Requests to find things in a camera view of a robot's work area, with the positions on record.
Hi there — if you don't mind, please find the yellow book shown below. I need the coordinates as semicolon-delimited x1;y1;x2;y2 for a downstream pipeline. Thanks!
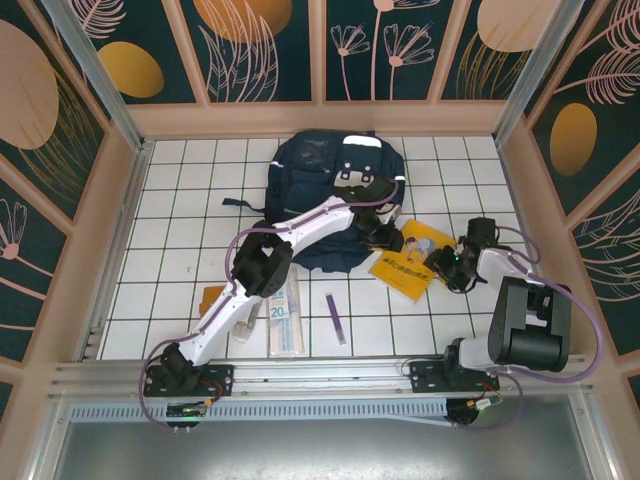
368;218;459;304

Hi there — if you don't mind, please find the navy blue backpack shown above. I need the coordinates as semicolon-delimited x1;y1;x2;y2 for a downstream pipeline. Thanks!
222;128;407;274

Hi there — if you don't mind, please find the purple pen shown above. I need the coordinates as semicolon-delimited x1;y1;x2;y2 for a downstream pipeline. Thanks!
326;292;348;346

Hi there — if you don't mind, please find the packaged ruler set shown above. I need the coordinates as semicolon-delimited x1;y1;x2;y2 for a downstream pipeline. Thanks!
267;267;306;359

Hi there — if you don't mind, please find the clear plastic pencil case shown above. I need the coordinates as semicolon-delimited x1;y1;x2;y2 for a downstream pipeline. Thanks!
232;304;261;344

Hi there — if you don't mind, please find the brown leather card wallet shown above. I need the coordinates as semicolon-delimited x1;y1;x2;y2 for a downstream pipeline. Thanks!
198;285;224;319

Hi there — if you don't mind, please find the grey metal sheet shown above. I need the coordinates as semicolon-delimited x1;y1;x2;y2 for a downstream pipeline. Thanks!
29;394;614;480

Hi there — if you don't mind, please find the small circuit board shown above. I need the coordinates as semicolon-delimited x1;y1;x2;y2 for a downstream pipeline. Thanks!
166;401;209;418

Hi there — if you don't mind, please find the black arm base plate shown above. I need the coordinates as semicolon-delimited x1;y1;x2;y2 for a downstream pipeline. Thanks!
143;363;236;399
408;359;501;394

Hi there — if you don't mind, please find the yellow white wire connector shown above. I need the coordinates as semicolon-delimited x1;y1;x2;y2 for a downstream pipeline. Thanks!
469;394;504;412

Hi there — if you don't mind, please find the aluminium mounting rail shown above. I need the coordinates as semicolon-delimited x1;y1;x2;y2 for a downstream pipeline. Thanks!
49;353;599;401

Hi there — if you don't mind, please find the grey slotted cable duct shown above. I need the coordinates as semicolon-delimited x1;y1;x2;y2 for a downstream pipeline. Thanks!
69;397;451;427

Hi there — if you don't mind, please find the aluminium corner post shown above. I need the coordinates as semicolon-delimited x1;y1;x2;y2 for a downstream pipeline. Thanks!
493;0;585;147
40;0;151;151

